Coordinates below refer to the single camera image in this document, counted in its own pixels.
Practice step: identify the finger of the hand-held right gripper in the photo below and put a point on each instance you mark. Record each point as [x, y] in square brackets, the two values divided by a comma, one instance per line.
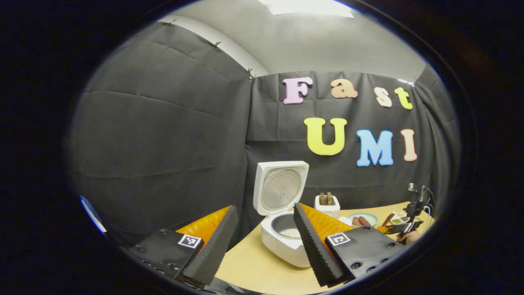
[403, 226]

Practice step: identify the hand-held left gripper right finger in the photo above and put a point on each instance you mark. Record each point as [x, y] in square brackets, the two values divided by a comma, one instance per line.
[313, 250]

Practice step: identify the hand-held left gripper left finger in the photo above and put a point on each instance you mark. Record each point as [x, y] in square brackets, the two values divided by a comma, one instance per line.
[215, 254]

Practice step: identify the white rice cooker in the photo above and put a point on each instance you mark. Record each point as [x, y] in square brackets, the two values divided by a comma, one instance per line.
[280, 246]

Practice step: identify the white divided bean dish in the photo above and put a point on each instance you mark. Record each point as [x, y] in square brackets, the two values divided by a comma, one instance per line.
[398, 219]

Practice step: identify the pale green plate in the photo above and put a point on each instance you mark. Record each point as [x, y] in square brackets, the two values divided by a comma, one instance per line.
[370, 216]

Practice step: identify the red meat slice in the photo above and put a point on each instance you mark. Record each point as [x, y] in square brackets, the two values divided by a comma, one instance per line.
[365, 221]
[356, 221]

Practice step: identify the white toaster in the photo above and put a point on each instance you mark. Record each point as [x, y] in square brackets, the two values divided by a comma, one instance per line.
[327, 211]

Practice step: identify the blue white flat object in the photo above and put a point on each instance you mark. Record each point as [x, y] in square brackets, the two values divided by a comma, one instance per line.
[92, 213]

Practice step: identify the ceiling light panel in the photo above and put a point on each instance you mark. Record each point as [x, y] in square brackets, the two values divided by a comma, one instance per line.
[311, 6]

